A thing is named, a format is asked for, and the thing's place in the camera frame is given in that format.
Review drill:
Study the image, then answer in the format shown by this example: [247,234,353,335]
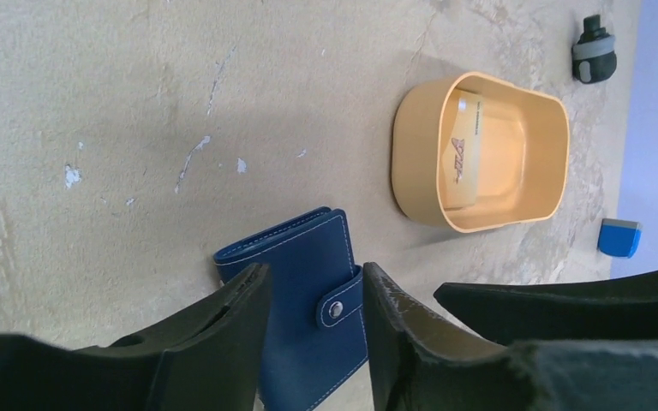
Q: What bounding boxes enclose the small blue block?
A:
[597,218,643,259]

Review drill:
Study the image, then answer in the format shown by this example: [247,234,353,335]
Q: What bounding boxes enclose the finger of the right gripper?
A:
[434,270,658,345]

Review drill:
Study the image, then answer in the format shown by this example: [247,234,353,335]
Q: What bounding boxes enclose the blue leather card holder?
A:
[213,206,368,410]

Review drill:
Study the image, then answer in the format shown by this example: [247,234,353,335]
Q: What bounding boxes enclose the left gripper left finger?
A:
[0,264,272,410]

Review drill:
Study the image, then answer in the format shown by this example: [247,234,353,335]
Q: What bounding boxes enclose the tan oval plastic tray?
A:
[391,72,570,234]

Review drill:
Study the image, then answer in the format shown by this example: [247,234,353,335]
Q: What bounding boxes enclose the beige credit card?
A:
[440,89,483,209]

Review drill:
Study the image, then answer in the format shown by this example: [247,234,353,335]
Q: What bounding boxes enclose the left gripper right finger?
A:
[363,263,658,410]

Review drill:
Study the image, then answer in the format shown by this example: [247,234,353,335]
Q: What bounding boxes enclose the small black grey knob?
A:
[571,15,617,84]

